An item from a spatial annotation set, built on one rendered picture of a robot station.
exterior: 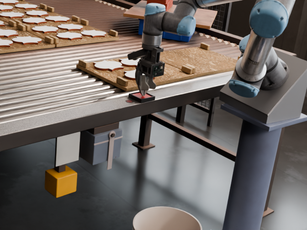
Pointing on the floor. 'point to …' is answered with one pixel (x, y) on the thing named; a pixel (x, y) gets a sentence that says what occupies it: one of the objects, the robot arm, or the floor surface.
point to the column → (252, 169)
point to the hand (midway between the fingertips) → (142, 91)
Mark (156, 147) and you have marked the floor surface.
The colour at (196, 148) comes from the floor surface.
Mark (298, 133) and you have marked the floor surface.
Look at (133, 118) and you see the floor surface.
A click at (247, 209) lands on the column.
